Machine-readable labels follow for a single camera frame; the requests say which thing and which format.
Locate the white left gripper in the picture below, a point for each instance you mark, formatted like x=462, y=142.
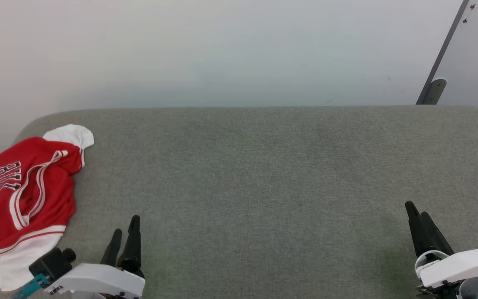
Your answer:
x=98, y=280

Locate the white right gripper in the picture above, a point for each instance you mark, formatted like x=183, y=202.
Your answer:
x=463, y=263

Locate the grey fabric sofa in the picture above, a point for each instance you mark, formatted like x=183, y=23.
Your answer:
x=264, y=187

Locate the red and white basketball jersey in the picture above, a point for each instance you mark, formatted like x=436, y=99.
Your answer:
x=44, y=195

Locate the dark grey door frame strip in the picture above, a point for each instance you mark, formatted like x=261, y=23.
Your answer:
x=442, y=54

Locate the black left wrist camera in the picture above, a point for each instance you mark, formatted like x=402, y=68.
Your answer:
x=52, y=263

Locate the grey metal bracket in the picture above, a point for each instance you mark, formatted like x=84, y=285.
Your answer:
x=435, y=90

